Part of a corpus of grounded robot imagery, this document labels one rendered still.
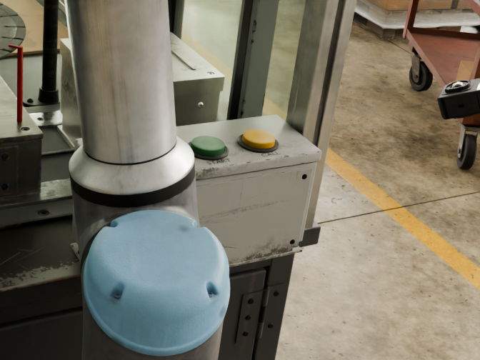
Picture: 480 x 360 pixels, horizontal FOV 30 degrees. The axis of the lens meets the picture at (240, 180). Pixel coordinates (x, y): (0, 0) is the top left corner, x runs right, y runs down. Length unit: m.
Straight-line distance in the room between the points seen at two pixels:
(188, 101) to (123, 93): 0.50
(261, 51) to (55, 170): 0.34
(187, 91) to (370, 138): 2.13
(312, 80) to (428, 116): 2.54
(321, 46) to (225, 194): 0.21
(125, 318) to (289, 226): 0.48
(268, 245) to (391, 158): 2.11
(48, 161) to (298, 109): 0.38
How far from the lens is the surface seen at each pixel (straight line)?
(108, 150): 0.79
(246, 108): 1.21
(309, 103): 1.12
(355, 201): 2.89
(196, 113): 1.27
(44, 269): 1.09
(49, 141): 1.37
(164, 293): 0.69
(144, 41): 0.75
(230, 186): 1.05
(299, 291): 2.41
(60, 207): 1.20
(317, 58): 1.10
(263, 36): 1.18
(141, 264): 0.71
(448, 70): 3.55
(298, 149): 1.09
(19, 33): 1.22
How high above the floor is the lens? 1.38
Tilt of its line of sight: 28 degrees down
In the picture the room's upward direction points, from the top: 8 degrees clockwise
